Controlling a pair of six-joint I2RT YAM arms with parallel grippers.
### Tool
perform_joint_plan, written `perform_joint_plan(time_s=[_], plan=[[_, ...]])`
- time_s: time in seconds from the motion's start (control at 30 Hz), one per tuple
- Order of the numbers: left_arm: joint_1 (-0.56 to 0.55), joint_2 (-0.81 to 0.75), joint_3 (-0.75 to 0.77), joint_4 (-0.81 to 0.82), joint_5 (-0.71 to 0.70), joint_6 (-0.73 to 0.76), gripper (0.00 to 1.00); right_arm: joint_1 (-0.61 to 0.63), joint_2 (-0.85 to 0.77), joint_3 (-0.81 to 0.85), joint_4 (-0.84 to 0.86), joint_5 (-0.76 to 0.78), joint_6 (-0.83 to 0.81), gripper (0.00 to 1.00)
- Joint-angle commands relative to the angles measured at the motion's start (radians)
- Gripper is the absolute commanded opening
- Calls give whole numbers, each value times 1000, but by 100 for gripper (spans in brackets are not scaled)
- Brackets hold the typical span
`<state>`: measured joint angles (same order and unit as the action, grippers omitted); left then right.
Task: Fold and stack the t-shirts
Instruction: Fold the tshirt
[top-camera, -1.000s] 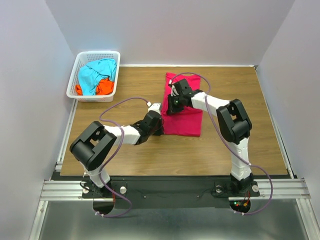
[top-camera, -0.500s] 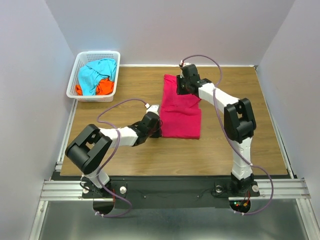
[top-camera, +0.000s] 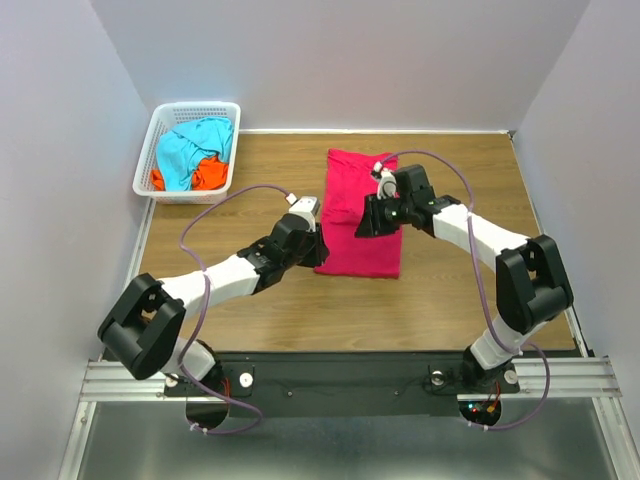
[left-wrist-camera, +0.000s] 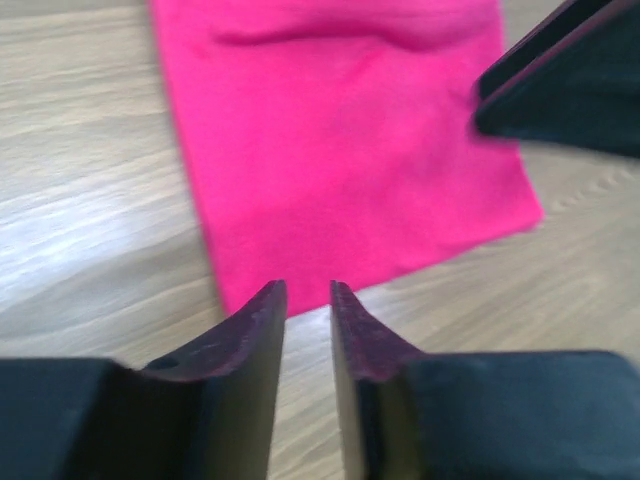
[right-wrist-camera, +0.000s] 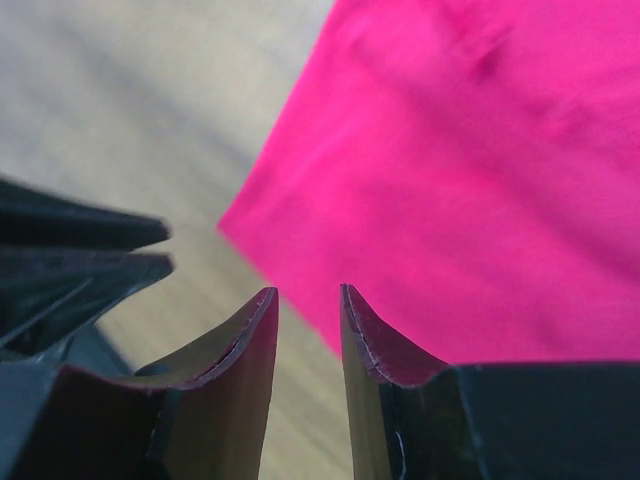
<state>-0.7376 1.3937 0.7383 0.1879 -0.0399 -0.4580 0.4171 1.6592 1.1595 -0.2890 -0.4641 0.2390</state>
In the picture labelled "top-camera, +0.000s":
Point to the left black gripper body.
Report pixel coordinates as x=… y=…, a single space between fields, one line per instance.
x=310 y=252

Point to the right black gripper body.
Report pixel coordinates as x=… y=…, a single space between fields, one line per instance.
x=387 y=214

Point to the pink t-shirt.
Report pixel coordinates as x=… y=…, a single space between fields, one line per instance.
x=348 y=182

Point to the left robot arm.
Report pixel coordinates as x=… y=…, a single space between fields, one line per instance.
x=142 y=329

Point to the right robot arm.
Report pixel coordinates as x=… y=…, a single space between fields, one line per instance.
x=532 y=287

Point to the orange t-shirt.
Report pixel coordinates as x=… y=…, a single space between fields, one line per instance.
x=211 y=174

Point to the white plastic basket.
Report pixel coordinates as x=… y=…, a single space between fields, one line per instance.
x=163 y=119

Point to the light blue t-shirt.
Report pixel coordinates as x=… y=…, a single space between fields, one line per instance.
x=180 y=151

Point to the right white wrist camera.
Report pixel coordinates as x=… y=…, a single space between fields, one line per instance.
x=386 y=181

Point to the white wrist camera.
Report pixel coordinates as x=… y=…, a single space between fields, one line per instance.
x=386 y=181
x=304 y=206

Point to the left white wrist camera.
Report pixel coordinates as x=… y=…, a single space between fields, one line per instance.
x=304 y=206

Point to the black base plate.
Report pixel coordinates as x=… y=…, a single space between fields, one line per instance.
x=343 y=384

